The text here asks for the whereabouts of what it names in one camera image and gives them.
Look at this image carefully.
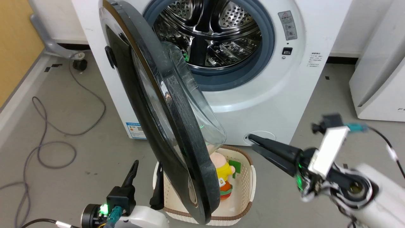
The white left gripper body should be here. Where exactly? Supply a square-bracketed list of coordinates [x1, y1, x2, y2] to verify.
[122, 205, 170, 228]

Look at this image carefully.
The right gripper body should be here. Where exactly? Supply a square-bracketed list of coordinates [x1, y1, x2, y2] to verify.
[296, 148, 333, 202]

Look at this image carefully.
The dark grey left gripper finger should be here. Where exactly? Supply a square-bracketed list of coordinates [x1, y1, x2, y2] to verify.
[121, 160, 140, 188]
[149, 162, 165, 210]

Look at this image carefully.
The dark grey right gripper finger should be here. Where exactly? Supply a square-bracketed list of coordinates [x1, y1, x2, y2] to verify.
[253, 146, 300, 178]
[248, 133, 305, 162]

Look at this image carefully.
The black round washing machine door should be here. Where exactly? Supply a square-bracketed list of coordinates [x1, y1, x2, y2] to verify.
[99, 0, 227, 225]

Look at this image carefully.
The white front-loading washing machine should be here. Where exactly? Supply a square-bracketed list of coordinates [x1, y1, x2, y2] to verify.
[71, 0, 353, 148]

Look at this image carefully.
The grey rubber door gasket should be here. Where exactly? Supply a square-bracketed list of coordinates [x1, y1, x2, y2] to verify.
[142, 0, 276, 92]

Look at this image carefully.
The steel washing machine drum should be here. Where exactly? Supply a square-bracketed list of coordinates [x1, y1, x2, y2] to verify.
[153, 0, 263, 68]

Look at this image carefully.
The blue white energy label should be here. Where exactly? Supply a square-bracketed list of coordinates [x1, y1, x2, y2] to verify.
[125, 122, 147, 140]

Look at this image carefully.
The cream plastic laundry basket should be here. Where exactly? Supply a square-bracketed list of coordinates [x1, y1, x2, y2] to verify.
[153, 145, 256, 226]

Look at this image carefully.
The green flat toy card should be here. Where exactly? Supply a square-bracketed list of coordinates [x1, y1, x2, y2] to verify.
[228, 160, 242, 180]

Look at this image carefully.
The doll with yellow shirt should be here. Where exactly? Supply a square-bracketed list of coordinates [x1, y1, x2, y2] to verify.
[207, 144, 236, 200]

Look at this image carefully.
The white appliance cabinet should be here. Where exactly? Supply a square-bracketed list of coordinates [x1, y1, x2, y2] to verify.
[349, 0, 405, 122]

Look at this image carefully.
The black caster wheel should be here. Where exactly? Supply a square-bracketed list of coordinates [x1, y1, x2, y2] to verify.
[72, 59, 88, 72]

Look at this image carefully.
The grey warning sticker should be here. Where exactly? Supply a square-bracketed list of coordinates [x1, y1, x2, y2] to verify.
[278, 10, 298, 41]

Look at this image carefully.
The grey metal stand leg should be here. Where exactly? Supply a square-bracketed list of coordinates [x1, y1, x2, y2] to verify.
[29, 13, 83, 60]

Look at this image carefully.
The yellow wooden panel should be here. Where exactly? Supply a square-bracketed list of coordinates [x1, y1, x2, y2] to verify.
[0, 0, 45, 109]

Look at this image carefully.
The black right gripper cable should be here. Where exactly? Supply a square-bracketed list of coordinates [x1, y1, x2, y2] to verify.
[346, 123, 405, 180]

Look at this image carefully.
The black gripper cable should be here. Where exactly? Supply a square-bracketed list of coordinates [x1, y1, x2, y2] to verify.
[19, 206, 123, 228]
[346, 123, 405, 180]

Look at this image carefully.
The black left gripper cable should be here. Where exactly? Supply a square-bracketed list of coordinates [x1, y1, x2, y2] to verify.
[19, 206, 123, 228]

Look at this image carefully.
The grey floor cable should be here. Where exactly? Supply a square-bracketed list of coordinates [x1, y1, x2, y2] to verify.
[0, 51, 107, 228]

